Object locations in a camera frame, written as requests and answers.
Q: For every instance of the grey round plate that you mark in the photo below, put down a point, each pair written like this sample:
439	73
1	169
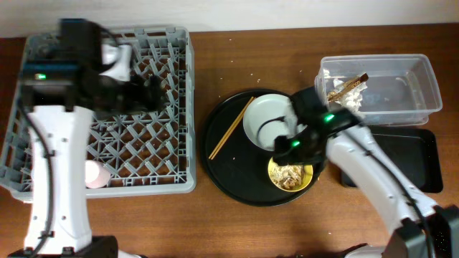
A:
268	117

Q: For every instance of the gold brown snack wrapper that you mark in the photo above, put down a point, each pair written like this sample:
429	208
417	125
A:
347	87

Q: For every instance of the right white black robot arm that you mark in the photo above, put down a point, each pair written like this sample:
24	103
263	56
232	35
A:
418	226

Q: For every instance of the clear plastic waste bin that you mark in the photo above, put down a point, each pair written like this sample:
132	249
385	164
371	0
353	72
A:
402	89

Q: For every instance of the food scraps with rice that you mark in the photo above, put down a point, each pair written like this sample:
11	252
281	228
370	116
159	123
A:
286	177

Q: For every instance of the black rectangular tray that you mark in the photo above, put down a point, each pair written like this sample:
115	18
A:
414	152

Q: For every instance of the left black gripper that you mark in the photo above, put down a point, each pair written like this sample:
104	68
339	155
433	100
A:
133	103

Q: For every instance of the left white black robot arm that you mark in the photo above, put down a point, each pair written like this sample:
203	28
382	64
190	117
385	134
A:
59	95

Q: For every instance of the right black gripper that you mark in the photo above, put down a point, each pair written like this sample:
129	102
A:
282	146

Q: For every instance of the yellow plastic bowl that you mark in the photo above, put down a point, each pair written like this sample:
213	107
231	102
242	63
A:
307	176

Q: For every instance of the round black serving tray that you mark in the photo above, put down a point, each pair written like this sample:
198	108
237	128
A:
240	169

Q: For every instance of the white tissue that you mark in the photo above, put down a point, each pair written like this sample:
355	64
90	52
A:
352	100

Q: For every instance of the pink plastic cup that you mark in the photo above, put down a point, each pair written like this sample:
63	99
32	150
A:
96	176

